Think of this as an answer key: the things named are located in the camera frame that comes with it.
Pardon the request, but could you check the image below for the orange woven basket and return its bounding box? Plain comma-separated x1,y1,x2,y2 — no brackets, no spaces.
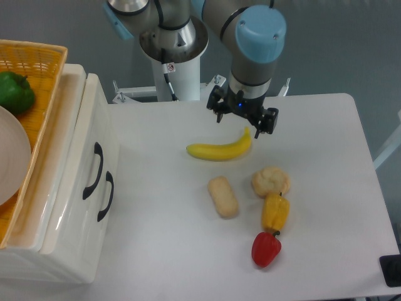
1,40,68,249

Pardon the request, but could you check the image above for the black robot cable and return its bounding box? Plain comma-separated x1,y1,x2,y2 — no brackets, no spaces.
159,48,180,102

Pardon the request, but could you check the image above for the black top drawer handle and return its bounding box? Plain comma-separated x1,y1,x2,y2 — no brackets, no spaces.
82,142,105,201

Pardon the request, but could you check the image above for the black drawer handle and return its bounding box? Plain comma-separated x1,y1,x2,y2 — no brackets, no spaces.
96,171,115,222
82,142,105,201

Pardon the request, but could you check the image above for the yellow banana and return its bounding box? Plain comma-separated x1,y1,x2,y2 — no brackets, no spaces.
186,127,252,161

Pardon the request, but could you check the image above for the green bell pepper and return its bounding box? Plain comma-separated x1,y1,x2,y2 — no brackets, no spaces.
1,71,35,115

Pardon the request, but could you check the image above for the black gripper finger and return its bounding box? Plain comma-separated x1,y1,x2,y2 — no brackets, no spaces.
250,107,279,139
206,85,232,123

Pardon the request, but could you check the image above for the yellow bell pepper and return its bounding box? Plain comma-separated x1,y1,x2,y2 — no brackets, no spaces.
261,192,290,232

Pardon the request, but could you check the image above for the black device at edge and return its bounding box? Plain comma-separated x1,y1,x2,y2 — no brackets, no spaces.
379,254,401,287

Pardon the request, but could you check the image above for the red bell pepper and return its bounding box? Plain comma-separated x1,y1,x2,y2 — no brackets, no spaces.
251,231,282,268

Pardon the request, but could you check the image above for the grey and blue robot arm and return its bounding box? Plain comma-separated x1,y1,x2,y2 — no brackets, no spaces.
105,1,287,134

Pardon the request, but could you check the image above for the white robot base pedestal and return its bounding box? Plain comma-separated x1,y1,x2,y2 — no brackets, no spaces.
140,16,209,102

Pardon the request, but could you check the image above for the white drawer cabinet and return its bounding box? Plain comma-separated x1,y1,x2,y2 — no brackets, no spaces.
0,63,95,285

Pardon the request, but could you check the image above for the round bread roll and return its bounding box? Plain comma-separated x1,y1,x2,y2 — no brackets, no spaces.
251,166,291,198

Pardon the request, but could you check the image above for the beige round plate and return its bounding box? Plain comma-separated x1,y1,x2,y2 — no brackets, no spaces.
1,107,31,205

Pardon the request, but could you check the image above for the oblong bread loaf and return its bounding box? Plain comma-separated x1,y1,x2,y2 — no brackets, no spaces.
207,176,239,218

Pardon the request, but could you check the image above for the black lower drawer handle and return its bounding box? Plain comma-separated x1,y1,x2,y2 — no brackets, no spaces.
96,171,115,222

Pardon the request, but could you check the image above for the white post at right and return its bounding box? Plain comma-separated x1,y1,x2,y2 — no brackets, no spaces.
373,111,400,171

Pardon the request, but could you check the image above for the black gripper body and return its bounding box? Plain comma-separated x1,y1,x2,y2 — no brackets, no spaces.
224,87,266,123

